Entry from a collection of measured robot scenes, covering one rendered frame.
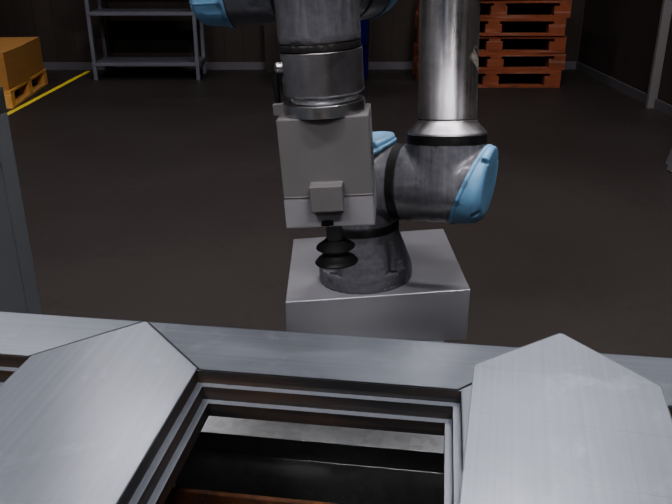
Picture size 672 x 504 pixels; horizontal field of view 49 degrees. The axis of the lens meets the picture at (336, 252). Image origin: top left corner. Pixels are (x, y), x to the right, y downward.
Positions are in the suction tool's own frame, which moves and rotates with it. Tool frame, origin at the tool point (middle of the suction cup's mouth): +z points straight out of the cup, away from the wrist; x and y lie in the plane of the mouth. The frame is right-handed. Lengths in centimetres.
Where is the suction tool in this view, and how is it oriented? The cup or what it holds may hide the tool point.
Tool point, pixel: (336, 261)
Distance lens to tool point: 73.8
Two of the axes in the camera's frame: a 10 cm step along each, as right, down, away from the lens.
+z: 0.7, 9.3, 3.6
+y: 9.9, -0.4, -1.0
